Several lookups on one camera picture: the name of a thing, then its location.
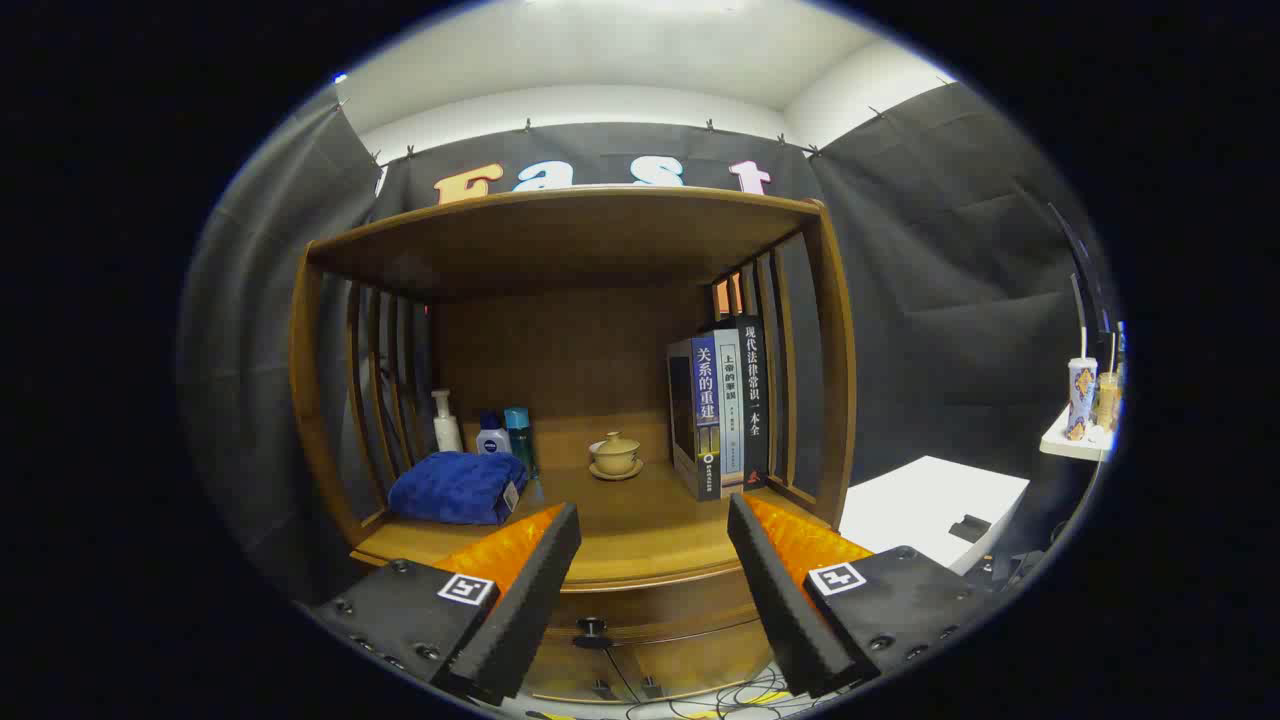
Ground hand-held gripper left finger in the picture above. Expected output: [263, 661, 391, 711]
[300, 502, 582, 706]

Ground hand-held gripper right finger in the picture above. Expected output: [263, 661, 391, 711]
[727, 492, 1001, 699]

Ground wooden drawer with black knob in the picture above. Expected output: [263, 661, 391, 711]
[548, 568, 763, 651]

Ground wooden countertop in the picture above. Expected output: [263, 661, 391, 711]
[350, 460, 831, 591]

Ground white box cabinet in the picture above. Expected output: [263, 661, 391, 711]
[838, 456, 1031, 576]

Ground wooden cabinet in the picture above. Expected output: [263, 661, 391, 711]
[290, 185, 858, 706]

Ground blue towel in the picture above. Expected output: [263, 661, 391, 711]
[388, 451, 529, 527]

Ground teal transparent bottle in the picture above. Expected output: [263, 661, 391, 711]
[503, 406, 538, 479]

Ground beige lidded teacup with saucer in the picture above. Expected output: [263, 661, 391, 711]
[588, 431, 645, 482]

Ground book with pale spine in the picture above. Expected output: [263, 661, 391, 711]
[713, 327, 746, 491]

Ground white pump bottle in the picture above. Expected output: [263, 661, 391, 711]
[431, 389, 464, 454]

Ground book with blue spine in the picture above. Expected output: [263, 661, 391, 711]
[667, 335, 723, 502]

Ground book with black spine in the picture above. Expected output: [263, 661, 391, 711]
[735, 315, 770, 491]

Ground white side shelf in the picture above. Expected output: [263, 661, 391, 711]
[1040, 405, 1116, 463]

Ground patterned paper cup with straw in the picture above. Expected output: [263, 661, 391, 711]
[1066, 325, 1099, 442]

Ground floor cables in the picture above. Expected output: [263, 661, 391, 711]
[610, 670, 801, 720]

